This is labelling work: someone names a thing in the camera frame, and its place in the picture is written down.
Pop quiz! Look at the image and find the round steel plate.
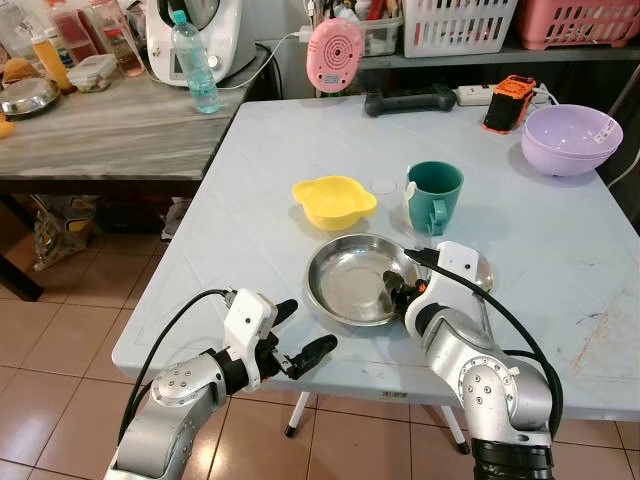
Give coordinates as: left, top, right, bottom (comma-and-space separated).
306, 234, 422, 328

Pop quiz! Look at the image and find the steel spoon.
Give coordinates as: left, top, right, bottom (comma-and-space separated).
468, 252, 497, 333

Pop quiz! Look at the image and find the green mug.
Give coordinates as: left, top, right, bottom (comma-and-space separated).
404, 161, 466, 239

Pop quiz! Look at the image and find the yellow plastic bowl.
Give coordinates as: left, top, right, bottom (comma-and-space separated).
291, 176, 379, 232

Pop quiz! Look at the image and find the light blue folding table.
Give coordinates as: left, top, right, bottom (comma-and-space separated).
111, 95, 640, 457

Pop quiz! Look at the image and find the black handheld controller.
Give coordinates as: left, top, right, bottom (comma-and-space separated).
364, 84, 459, 119

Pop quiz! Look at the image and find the white power strip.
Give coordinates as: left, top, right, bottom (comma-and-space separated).
455, 85, 557, 109

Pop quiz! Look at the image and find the purple plastic bowl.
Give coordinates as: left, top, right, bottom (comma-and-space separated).
520, 104, 625, 179

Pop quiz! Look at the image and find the patterned bag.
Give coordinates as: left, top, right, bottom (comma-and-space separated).
32, 195, 97, 274

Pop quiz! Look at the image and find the pink round device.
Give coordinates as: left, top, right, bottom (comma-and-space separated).
305, 16, 367, 95

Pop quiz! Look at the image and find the grey wooden table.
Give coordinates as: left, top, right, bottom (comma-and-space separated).
0, 68, 273, 301

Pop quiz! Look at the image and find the clear storage container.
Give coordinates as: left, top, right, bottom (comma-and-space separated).
356, 14, 407, 57

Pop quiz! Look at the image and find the clear water bottle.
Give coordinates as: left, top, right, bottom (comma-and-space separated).
169, 10, 222, 116

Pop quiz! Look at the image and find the white plastic basket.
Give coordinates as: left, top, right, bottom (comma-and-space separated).
402, 0, 520, 59

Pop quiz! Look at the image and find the white kitchen appliance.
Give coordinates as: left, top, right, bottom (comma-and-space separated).
146, 0, 245, 89

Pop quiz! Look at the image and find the clear food container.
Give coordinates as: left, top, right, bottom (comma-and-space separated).
67, 54, 119, 95

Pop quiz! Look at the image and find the clear plastic pitcher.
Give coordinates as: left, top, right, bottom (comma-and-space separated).
90, 0, 147, 79

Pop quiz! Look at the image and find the pink plastic basket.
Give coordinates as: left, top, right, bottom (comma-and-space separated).
515, 0, 640, 52

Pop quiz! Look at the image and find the small steel bowl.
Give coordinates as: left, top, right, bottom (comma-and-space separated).
0, 77, 60, 119

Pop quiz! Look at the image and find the orange liquid bottle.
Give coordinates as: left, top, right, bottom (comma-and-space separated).
29, 27, 77, 94

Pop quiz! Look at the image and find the red filled clear jar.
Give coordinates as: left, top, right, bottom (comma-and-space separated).
52, 4, 107, 67

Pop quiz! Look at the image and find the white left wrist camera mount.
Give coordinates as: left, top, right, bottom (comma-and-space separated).
221, 289, 279, 392

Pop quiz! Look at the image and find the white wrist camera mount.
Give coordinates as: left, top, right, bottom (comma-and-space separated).
424, 241, 489, 307
221, 289, 279, 392

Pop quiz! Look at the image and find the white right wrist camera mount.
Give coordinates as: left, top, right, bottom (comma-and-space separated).
424, 241, 489, 307

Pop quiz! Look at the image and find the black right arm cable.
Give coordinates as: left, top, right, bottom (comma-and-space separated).
403, 247, 565, 438

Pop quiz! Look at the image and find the white appliance cable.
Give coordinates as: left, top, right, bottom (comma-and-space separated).
213, 28, 313, 93

